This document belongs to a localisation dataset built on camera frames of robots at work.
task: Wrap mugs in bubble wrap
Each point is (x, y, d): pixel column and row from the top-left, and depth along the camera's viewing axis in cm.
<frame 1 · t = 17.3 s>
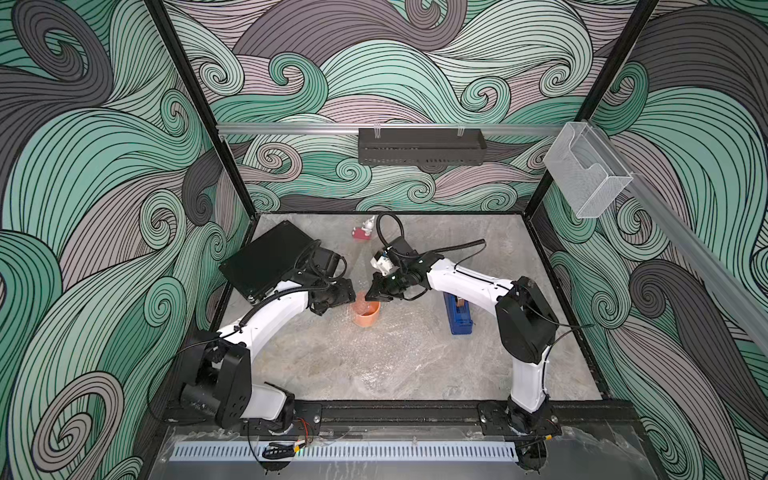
left hand: (347, 294, 85), fingers open
right hand: (362, 300, 84), fingers closed
black hard case: (263, 253, 108), point 2 cm above the table

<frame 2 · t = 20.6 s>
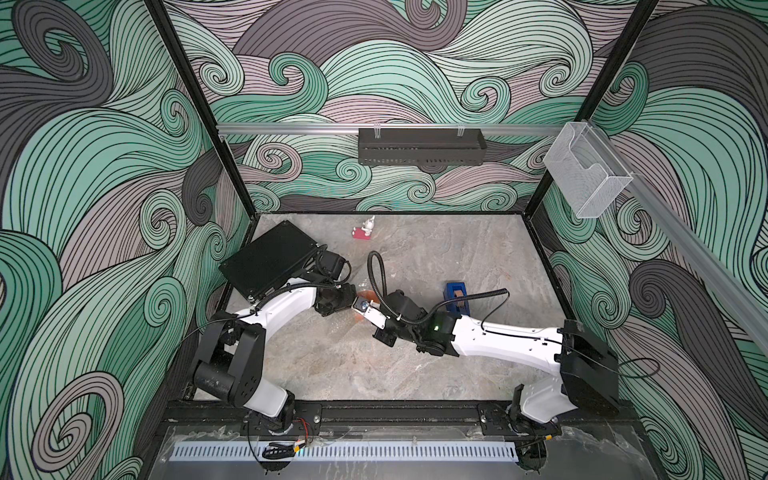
left hand: (350, 301, 88), fingers open
right hand: (368, 317, 78), fingers closed
the named things where they were.

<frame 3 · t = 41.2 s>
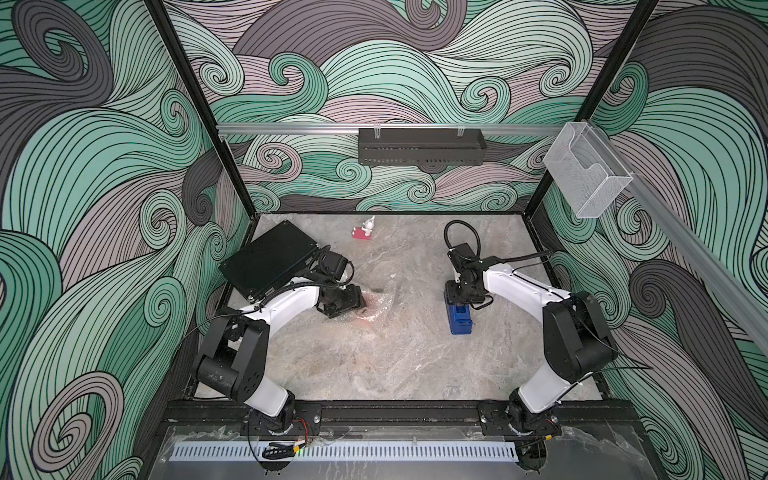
left hand: (358, 303, 87), fingers open
right hand: (455, 298, 91), fingers open
the named things where they were.

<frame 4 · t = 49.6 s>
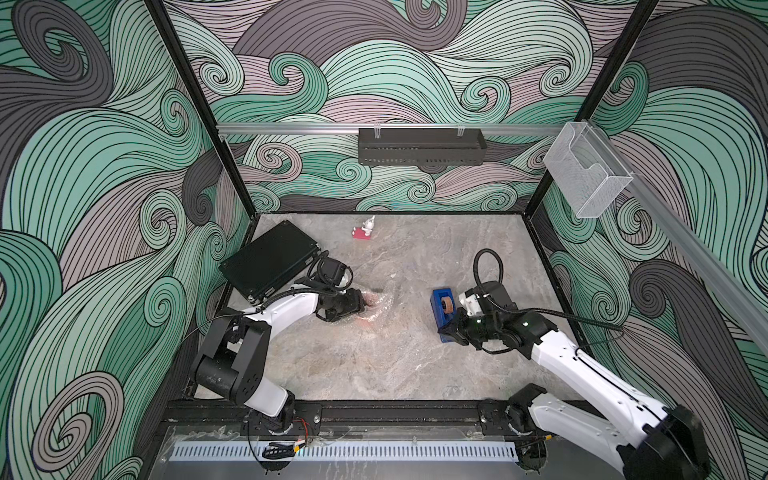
left hand: (360, 307, 88), fingers open
right hand: (435, 332, 76), fingers closed
the named things where they were.

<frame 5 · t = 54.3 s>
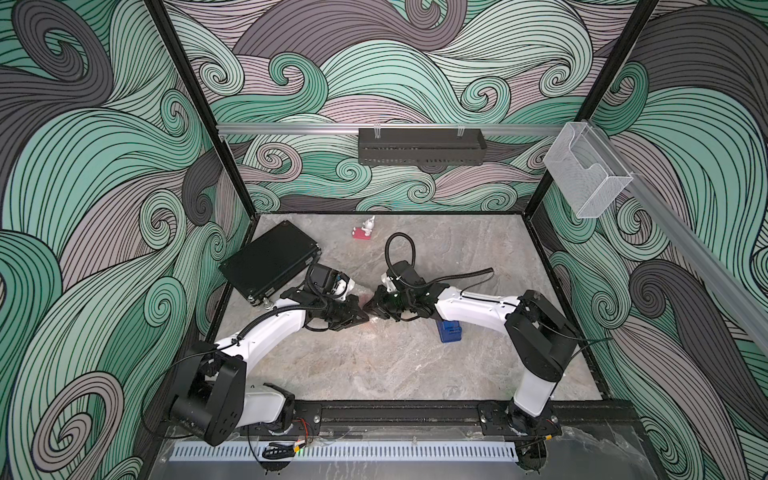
left hand: (368, 315, 80), fingers closed
right hand: (358, 311, 83), fingers closed
the named things where they were.

